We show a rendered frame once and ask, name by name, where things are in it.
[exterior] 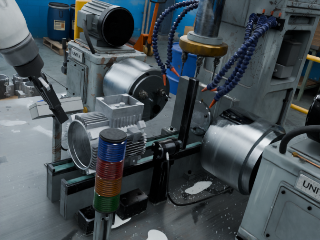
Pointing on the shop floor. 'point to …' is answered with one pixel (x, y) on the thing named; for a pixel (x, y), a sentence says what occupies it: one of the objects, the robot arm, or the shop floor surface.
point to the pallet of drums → (59, 25)
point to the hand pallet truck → (140, 45)
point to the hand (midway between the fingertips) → (58, 112)
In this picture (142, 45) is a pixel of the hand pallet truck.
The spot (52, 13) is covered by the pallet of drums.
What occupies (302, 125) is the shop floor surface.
